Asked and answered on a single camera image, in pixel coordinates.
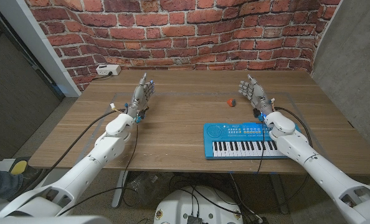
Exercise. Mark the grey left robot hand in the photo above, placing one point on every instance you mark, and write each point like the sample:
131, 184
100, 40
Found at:
139, 96

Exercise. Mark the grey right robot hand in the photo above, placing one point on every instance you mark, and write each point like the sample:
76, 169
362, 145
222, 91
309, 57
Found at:
257, 93

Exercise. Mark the blue toy piano keyboard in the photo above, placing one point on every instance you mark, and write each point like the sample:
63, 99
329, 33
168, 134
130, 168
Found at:
222, 133

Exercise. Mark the black box on robot base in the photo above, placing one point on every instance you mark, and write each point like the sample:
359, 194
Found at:
194, 220

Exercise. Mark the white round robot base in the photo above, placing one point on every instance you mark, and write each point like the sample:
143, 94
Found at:
178, 205

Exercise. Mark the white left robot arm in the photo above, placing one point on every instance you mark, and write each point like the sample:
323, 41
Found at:
88, 165

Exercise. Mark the red toy strawberry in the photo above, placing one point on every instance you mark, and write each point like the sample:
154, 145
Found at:
231, 102

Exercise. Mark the white power strip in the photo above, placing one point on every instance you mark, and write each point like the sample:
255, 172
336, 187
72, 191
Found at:
108, 69

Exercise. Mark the red brick printed backdrop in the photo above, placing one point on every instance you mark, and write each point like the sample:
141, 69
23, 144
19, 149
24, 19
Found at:
185, 31

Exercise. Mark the clear plastic bag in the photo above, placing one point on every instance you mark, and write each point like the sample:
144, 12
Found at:
147, 186

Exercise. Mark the grey table leg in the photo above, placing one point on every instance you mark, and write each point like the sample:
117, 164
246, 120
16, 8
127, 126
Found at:
278, 193
120, 189

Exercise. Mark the dark grey door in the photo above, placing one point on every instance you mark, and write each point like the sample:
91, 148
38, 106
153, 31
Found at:
13, 93

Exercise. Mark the white platform with yellow marks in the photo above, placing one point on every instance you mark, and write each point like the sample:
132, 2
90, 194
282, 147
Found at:
18, 166

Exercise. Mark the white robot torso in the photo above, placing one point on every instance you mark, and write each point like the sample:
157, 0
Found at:
48, 220

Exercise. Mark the white door frame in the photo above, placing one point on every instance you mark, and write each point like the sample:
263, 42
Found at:
32, 40

